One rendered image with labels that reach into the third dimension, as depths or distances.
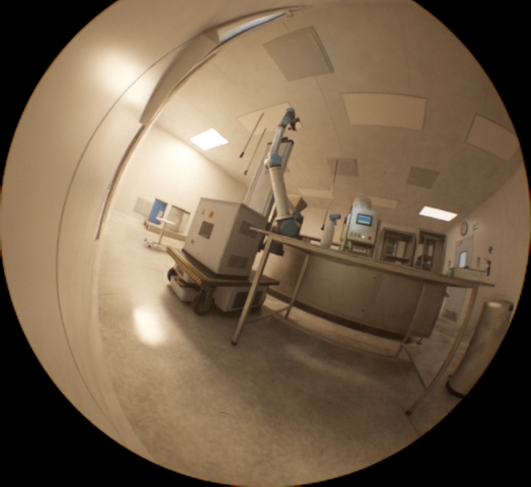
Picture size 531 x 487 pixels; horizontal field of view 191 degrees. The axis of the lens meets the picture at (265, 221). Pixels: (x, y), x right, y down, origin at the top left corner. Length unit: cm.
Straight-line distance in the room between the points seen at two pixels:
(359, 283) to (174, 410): 183
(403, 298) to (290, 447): 170
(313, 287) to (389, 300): 91
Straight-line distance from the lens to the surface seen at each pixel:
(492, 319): 141
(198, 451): 64
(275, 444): 71
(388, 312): 199
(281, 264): 211
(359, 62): 219
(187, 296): 121
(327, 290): 192
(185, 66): 38
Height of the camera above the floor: 63
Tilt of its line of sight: 8 degrees up
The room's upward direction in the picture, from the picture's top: 19 degrees clockwise
